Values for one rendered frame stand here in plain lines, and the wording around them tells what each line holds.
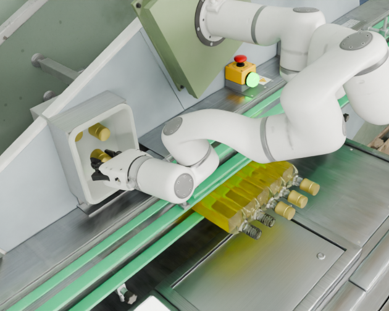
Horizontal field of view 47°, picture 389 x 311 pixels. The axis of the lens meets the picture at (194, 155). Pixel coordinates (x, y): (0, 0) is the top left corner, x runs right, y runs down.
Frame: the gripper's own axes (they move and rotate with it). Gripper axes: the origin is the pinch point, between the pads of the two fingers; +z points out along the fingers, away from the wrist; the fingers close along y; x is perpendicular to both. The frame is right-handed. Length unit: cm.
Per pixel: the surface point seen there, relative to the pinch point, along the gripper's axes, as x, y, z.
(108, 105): 11.7, 5.9, 0.2
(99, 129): 6.6, 2.5, 2.2
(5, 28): 30, 12, 59
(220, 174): -17.6, 27.9, -7.1
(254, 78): 0, 56, -1
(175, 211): -20.0, 11.2, -5.5
